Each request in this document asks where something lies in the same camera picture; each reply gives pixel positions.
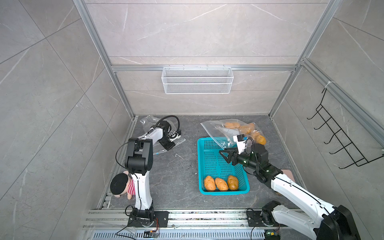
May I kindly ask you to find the white wire mesh shelf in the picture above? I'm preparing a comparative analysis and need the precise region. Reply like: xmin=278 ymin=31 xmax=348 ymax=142
xmin=162 ymin=67 xmax=234 ymax=95

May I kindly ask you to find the black wire hook rack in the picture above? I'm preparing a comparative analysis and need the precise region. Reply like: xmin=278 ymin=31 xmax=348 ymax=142
xmin=307 ymin=88 xmax=384 ymax=170

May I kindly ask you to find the clear pink-dotted zipper bag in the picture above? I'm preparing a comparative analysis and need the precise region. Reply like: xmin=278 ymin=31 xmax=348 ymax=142
xmin=238 ymin=123 xmax=267 ymax=145

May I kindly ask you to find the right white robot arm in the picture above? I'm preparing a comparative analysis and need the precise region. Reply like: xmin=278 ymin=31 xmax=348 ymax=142
xmin=219 ymin=144 xmax=361 ymax=240

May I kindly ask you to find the checkered beige cloth item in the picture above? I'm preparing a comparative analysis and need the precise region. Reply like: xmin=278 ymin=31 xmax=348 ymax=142
xmin=282 ymin=170 xmax=295 ymax=182

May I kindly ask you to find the pink plush pig toy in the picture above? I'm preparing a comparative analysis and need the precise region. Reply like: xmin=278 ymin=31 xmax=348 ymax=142
xmin=110 ymin=171 xmax=136 ymax=200

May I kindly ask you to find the teal plastic basket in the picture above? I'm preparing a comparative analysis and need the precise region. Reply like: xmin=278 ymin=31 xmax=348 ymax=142
xmin=197 ymin=138 xmax=250 ymax=196

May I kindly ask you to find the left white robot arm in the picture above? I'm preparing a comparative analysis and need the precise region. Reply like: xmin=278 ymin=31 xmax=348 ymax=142
xmin=125 ymin=115 xmax=181 ymax=225

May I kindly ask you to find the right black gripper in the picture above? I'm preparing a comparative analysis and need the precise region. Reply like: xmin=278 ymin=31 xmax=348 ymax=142
xmin=219 ymin=147 xmax=260 ymax=172

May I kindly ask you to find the metal base rail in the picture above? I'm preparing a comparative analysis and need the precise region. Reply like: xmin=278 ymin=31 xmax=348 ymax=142
xmin=82 ymin=194 xmax=310 ymax=240

